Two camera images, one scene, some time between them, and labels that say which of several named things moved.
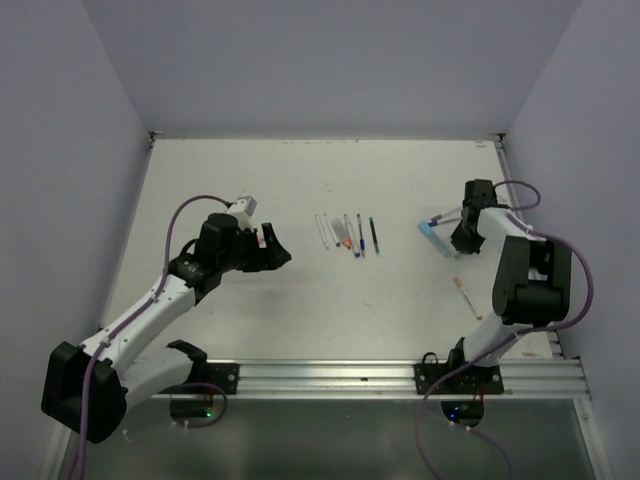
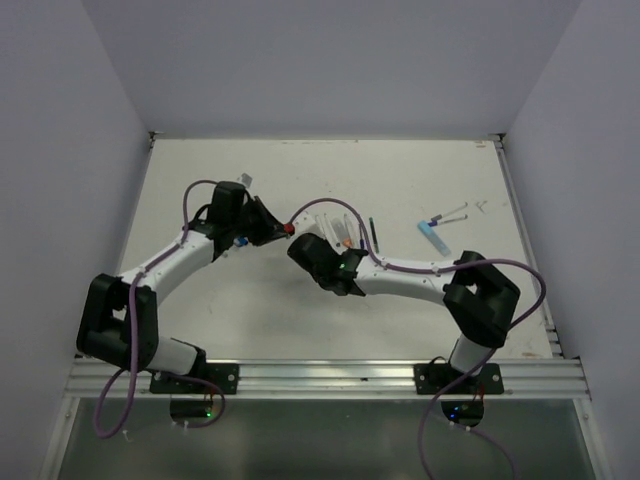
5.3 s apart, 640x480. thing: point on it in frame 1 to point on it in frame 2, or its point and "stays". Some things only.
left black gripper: x=272 y=256 to x=270 y=228
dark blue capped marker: x=351 y=237 stays
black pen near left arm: x=374 y=235 stays
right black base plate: x=483 y=380 stays
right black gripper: x=459 y=239 to x=324 y=240
